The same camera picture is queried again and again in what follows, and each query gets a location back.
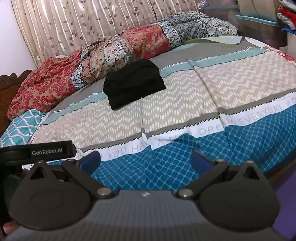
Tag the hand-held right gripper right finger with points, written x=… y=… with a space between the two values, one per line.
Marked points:
x=200 y=161

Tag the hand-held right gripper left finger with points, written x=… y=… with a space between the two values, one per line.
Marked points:
x=89 y=161

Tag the black pants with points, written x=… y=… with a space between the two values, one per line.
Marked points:
x=134 y=84

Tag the teal lattice pattern pillow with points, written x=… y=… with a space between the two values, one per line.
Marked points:
x=20 y=127

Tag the carved wooden headboard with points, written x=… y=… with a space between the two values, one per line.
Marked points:
x=9 y=92

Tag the zigzag patterned bed blanket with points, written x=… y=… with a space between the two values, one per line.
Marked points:
x=185 y=97

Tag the purple mat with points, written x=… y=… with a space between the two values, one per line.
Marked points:
x=285 y=197

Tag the yellow green sheet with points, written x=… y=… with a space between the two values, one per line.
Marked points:
x=201 y=41

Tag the patchwork floral quilt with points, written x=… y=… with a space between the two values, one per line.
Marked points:
x=138 y=41

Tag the white floral bedsheet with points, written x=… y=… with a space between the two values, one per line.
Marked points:
x=286 y=56

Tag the beige leaf print curtain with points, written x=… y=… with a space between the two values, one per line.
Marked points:
x=69 y=23

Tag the grey plastic storage bin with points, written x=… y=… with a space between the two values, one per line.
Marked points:
x=256 y=32

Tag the stack of folded clothes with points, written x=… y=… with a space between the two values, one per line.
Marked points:
x=286 y=14

